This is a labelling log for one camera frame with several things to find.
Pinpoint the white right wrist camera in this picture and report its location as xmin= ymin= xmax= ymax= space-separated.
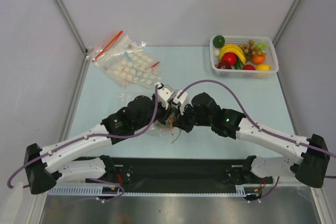
xmin=172 ymin=90 xmax=189 ymax=111

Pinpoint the white plastic fruit basket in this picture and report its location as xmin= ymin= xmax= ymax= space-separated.
xmin=209 ymin=35 xmax=279 ymax=78

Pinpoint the white slotted cable duct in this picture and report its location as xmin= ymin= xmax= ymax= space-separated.
xmin=48 ymin=184 xmax=261 ymax=197

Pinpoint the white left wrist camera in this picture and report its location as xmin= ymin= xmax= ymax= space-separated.
xmin=155 ymin=82 xmax=175 ymax=110

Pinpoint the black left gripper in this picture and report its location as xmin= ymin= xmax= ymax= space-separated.
xmin=133 ymin=93 xmax=176 ymax=131

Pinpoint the polka dot zip bags pile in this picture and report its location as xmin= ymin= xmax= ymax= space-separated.
xmin=93 ymin=33 xmax=161 ymax=88

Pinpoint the yellow lemon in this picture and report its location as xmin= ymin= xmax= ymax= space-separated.
xmin=255 ymin=64 xmax=271 ymax=71

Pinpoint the clear zip bag red zipper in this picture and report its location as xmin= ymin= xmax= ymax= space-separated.
xmin=118 ymin=87 xmax=190 ymax=145

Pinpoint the green lime ball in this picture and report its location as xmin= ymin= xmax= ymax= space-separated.
xmin=213 ymin=35 xmax=225 ymax=48

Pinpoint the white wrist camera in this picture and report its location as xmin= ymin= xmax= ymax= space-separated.
xmin=172 ymin=90 xmax=189 ymax=111
xmin=155 ymin=82 xmax=175 ymax=110

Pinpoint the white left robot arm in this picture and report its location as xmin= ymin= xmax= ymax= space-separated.
xmin=24 ymin=95 xmax=171 ymax=195

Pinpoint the small red tomato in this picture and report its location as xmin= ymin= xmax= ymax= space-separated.
xmin=243 ymin=65 xmax=256 ymax=70

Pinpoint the green leafy vegetable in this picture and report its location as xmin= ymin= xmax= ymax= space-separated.
xmin=256 ymin=42 xmax=269 ymax=51

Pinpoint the clear bag with red zipper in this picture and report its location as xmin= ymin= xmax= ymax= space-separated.
xmin=85 ymin=30 xmax=123 ymax=62

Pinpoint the dark red apple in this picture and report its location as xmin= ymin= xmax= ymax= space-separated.
xmin=216 ymin=61 xmax=232 ymax=69

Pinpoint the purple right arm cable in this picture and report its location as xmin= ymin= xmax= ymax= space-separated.
xmin=180 ymin=79 xmax=336 ymax=204

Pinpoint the yellow banana bunch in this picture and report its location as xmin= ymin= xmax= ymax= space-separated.
xmin=218 ymin=44 xmax=247 ymax=65

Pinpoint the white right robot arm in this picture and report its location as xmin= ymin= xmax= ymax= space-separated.
xmin=172 ymin=92 xmax=330 ymax=188

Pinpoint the orange tangerine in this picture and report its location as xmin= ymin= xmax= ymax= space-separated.
xmin=250 ymin=55 xmax=266 ymax=65

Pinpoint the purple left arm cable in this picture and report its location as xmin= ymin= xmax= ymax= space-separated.
xmin=7 ymin=83 xmax=161 ymax=204

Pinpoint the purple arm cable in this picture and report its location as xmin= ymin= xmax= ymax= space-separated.
xmin=180 ymin=79 xmax=336 ymax=204
xmin=7 ymin=83 xmax=161 ymax=204

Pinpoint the green cucumber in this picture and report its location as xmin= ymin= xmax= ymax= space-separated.
xmin=235 ymin=58 xmax=242 ymax=70

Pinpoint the bright red apple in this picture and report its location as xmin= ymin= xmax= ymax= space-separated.
xmin=221 ymin=52 xmax=237 ymax=66

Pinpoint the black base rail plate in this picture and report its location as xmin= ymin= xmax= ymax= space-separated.
xmin=98 ymin=157 xmax=272 ymax=189

